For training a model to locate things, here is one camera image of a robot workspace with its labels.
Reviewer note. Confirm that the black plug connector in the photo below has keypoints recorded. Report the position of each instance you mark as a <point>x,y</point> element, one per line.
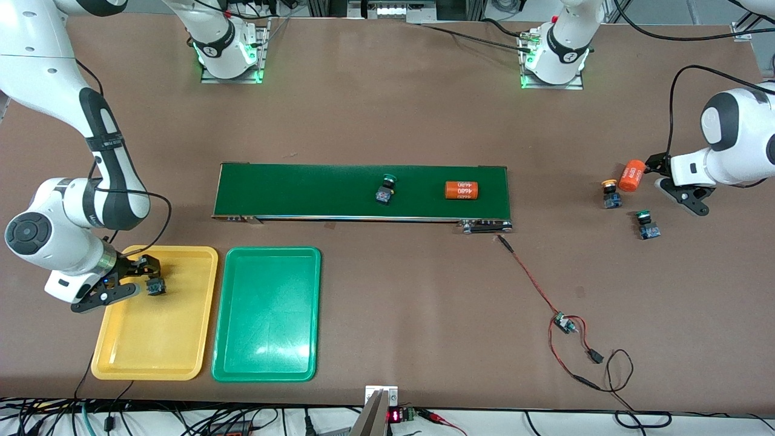
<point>597,356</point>

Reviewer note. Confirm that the yellow plastic tray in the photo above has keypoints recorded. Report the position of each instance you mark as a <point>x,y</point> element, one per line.
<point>163,339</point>

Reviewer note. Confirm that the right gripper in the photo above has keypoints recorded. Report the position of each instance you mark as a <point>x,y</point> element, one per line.
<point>128,267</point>

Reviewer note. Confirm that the small controller circuit board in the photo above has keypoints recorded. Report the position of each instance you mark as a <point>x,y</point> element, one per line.
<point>566,324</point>

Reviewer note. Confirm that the aluminium frame rack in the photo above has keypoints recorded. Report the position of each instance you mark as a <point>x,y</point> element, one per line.
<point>387,9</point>

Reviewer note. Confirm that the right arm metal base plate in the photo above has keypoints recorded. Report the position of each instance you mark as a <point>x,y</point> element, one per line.
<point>233,80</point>

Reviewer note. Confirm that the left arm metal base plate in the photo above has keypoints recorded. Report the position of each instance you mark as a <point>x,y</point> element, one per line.
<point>554,86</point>

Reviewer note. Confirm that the yellow-capped push button switch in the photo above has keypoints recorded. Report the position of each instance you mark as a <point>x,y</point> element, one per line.
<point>611,197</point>
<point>157,287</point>

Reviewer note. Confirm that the green plastic tray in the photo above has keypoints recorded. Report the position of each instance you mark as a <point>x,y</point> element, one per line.
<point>266,315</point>

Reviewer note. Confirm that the green conveyor belt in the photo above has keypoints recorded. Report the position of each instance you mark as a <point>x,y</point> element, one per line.
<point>303,191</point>

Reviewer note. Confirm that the green-capped push button switch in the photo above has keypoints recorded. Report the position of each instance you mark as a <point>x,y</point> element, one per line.
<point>384,195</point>
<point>649,231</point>

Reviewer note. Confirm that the silver camera mount bracket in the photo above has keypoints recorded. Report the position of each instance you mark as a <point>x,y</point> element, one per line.
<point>381,396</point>

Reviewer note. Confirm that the metal table corner bracket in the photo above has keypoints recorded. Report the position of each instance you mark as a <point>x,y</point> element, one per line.
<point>743,31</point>

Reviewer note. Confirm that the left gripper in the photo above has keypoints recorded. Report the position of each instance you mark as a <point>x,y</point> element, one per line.
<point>658,163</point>

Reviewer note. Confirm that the red LED display module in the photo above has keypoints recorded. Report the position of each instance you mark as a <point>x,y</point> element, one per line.
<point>395,416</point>

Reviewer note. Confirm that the orange cylinder marked 4680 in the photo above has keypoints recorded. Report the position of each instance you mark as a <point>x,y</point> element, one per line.
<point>462,190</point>
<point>631,175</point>

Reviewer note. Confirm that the red clip lead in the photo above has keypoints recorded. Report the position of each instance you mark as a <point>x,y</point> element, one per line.
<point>442,419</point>

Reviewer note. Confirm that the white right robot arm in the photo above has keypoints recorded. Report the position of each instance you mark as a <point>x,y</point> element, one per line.
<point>66,109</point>

